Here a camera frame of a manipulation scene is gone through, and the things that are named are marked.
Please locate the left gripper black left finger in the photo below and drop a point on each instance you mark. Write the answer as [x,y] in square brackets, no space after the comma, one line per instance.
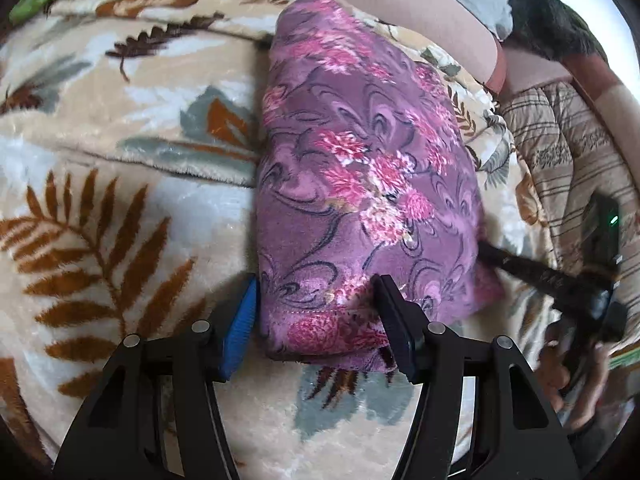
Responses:
[154,413]

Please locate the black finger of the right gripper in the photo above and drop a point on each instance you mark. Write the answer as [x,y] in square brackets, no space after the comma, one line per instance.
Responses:
[535,274]

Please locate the beige leaf-print fleece blanket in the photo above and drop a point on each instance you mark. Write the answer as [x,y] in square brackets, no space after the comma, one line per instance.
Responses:
[129,145]

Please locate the dark furry blanket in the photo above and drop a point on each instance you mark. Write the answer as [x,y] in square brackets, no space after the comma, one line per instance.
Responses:
[552,30]

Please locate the purple floral garment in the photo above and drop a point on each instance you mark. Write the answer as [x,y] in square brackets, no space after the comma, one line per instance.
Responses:
[364,173]

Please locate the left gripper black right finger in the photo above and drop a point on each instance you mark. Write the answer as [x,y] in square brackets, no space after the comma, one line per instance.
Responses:
[515,432]

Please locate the pink bed headboard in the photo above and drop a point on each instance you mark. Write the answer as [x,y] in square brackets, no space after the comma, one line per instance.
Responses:
[452,27]

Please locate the striped beige quilt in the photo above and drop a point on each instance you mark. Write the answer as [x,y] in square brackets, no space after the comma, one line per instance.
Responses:
[571,155]

